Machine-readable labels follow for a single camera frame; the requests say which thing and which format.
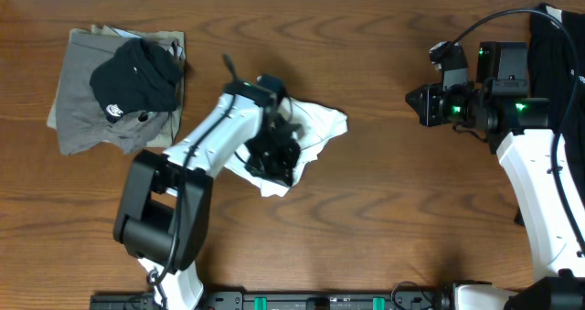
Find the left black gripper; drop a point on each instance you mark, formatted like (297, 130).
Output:
(283, 171)

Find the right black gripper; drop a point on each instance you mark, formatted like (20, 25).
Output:
(426, 109)

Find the white printed t-shirt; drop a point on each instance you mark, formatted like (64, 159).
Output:
(319, 125)

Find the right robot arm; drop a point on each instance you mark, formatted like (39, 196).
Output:
(534, 160)

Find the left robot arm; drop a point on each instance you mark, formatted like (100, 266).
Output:
(163, 215)

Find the beige folded garment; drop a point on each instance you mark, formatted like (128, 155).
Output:
(176, 122)

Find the black t-shirt on right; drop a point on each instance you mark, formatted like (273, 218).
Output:
(552, 74)

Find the black folded garment with logo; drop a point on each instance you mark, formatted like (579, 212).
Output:
(140, 77)

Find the grey folded garment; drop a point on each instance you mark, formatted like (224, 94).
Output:
(87, 113)

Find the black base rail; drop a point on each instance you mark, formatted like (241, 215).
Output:
(401, 299)

